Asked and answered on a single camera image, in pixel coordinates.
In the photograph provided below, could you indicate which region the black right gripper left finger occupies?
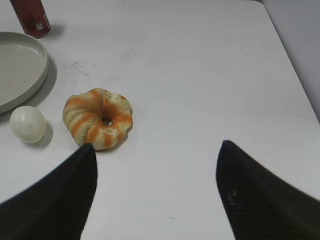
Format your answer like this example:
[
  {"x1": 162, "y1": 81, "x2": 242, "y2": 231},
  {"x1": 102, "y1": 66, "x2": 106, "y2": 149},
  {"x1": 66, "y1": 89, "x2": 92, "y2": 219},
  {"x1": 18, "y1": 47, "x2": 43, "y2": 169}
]
[{"x1": 0, "y1": 143, "x2": 98, "y2": 240}]

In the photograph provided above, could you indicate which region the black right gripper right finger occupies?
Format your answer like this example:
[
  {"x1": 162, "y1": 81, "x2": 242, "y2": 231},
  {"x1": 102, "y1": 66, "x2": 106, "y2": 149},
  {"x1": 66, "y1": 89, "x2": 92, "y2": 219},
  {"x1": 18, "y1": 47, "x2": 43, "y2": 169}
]
[{"x1": 215, "y1": 140, "x2": 320, "y2": 240}]

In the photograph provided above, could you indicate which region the white egg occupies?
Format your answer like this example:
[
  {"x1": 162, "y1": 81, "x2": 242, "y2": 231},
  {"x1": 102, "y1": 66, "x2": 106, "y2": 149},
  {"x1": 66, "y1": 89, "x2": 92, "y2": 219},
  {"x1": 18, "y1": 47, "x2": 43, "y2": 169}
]
[{"x1": 9, "y1": 105, "x2": 46, "y2": 144}]

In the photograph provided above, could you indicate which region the beige round plate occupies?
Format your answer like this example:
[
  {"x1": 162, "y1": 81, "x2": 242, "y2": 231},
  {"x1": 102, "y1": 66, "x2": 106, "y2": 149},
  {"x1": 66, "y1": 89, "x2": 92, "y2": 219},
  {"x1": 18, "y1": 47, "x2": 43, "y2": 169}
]
[{"x1": 0, "y1": 32, "x2": 49, "y2": 113}]

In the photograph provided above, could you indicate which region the orange striped bagel bread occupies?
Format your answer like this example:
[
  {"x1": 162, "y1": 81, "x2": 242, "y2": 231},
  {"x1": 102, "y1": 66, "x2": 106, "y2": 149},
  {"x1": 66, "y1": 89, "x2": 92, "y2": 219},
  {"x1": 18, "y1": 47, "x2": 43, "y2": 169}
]
[{"x1": 62, "y1": 88, "x2": 133, "y2": 150}]

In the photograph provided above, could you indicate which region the red soda can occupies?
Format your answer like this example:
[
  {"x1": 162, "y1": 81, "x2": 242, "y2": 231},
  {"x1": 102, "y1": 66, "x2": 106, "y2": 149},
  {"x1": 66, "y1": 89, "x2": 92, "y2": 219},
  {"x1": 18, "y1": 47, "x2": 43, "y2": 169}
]
[{"x1": 10, "y1": 0, "x2": 51, "y2": 38}]

